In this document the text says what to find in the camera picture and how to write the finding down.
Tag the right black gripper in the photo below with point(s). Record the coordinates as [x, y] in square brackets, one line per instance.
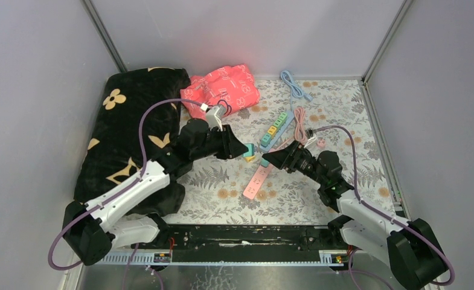
[287, 158]

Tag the pink power strip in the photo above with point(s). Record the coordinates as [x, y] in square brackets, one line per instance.
[259, 177]

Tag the pink patterned bag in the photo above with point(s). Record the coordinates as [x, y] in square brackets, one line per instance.
[234, 85]

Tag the green plug cube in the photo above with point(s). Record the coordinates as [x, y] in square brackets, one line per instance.
[278, 123]
[283, 116]

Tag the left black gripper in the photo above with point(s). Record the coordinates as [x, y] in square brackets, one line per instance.
[230, 147]

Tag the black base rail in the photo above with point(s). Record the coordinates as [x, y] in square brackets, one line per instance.
[254, 244]

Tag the blue power strip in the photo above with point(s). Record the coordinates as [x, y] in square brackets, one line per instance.
[294, 115]

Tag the teal plug cube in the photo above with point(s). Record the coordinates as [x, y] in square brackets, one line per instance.
[264, 163]
[250, 150]
[265, 140]

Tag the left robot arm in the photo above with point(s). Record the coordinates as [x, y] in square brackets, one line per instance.
[95, 227]

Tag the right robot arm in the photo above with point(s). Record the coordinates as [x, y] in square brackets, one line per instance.
[409, 248]

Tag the floral table mat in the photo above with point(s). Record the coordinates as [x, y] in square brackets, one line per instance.
[214, 188]

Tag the green plug cube bottom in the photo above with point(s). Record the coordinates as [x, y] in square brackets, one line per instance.
[283, 116]

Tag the black floral blanket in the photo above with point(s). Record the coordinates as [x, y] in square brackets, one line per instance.
[123, 127]

